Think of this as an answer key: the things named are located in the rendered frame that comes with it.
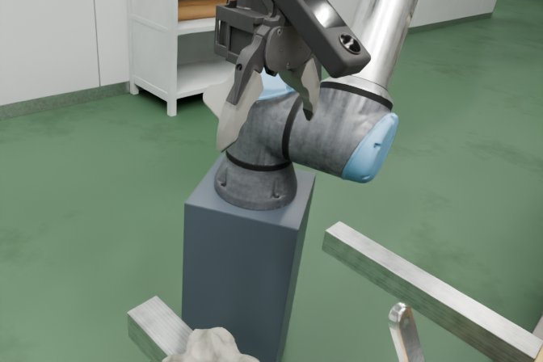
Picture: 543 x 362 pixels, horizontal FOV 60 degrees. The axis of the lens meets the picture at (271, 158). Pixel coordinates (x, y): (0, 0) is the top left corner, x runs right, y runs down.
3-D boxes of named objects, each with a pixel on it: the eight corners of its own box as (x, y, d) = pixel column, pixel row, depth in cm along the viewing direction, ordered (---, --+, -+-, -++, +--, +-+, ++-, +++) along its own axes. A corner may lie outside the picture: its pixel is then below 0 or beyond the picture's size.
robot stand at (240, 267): (179, 384, 128) (183, 203, 99) (211, 317, 149) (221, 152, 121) (267, 410, 124) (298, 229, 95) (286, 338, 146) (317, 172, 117)
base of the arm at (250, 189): (202, 199, 101) (204, 158, 97) (229, 159, 118) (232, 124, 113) (287, 218, 98) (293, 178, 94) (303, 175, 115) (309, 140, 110)
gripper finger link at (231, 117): (193, 135, 52) (233, 64, 52) (228, 156, 49) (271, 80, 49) (174, 125, 50) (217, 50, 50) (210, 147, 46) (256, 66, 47)
